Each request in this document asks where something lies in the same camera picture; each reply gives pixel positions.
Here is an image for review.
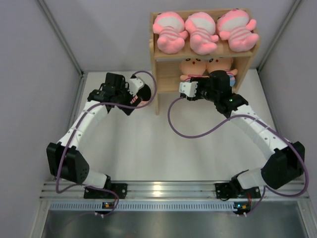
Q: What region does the boy doll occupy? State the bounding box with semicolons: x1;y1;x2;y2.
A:
207;58;238;87
130;85;152;107
180;58;207;81

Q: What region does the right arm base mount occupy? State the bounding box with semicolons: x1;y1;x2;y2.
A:
215;182;261;200

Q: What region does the pink plush with heart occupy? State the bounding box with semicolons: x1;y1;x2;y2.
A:
153;11;188;54

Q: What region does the aluminium right frame post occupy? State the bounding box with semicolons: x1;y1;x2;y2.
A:
257;0;304;74

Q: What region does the boy doll front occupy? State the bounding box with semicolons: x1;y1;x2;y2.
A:
207;58;238;87

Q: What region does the aluminium left frame post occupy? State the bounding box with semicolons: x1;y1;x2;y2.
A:
35;0;84;77

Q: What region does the wooden two-tier shelf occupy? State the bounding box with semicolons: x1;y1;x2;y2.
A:
149;8;261;116

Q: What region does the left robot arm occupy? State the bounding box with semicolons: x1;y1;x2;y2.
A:
46;73;145;198

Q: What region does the aluminium frame post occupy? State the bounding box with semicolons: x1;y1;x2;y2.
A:
35;0;84;77
257;0;304;74

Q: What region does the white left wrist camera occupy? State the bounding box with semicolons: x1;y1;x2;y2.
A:
127;76;145;96

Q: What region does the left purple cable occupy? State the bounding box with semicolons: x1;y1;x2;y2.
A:
55;70;158;219

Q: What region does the pink plush face down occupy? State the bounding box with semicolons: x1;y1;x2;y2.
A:
185;12;219;55

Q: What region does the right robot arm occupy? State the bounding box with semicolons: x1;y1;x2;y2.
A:
179;70;309;197

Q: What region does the grey slotted cable duct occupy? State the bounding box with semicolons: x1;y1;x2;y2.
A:
50;201;242;212

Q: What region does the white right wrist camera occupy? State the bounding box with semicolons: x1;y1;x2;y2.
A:
179;81;198;98

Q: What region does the aluminium front rail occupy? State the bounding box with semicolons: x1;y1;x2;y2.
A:
40;180;310;201

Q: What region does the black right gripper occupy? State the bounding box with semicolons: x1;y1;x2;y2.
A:
187;77;219;103

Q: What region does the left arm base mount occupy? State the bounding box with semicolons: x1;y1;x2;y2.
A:
84;182;128;199

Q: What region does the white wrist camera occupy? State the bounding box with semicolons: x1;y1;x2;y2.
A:
179;81;198;98
127;76;145;96

